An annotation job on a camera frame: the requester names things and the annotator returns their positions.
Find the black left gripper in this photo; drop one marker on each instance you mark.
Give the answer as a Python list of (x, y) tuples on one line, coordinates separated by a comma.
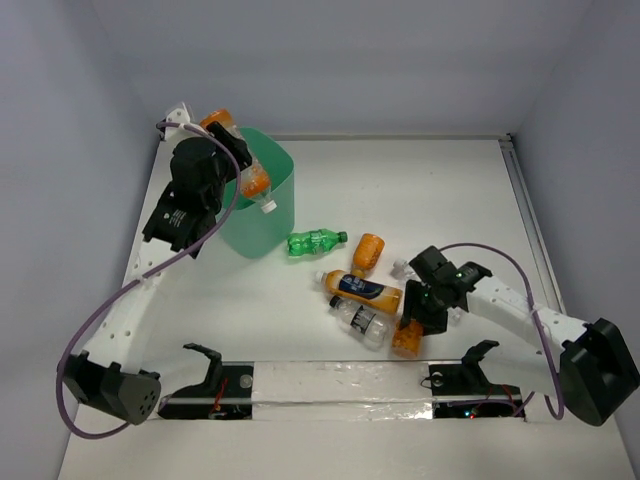
[(230, 145)]

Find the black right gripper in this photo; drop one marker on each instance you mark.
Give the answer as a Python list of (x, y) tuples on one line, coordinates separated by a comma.
[(432, 323)]

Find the small orange pulp bottle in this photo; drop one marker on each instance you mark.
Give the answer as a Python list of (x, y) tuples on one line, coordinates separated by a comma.
[(406, 341)]

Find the tall clear orange-label bottle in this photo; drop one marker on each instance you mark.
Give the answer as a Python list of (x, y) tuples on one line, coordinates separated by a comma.
[(255, 183)]

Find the round orange juice bottle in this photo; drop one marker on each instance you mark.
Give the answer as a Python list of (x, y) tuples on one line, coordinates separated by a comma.
[(367, 254)]

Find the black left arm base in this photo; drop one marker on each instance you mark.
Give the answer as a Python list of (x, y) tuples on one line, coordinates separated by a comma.
[(208, 388)]

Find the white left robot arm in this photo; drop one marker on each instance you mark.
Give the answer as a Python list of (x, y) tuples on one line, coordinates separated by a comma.
[(101, 366)]

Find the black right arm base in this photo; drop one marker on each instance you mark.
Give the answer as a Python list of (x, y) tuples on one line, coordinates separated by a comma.
[(460, 389)]

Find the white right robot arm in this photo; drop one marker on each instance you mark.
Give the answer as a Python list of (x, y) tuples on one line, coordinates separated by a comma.
[(580, 367)]

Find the green plastic bin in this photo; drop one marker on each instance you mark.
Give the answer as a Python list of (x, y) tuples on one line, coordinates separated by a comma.
[(249, 231)]

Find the clear empty water bottle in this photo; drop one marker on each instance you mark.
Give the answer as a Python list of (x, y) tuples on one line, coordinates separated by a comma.
[(402, 271)]

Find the clear bottle with black label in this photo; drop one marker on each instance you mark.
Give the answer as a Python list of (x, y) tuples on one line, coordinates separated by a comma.
[(360, 321)]

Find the orange bottle with blue label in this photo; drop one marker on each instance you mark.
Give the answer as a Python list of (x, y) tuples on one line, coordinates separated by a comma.
[(378, 296)]

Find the green plastic soda bottle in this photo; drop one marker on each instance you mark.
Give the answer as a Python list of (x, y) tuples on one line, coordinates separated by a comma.
[(314, 242)]

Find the silver foil tape strip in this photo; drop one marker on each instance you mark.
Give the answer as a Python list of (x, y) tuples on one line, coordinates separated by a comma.
[(340, 391)]

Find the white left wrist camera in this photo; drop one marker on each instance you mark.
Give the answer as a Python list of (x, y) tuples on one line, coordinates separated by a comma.
[(177, 120)]

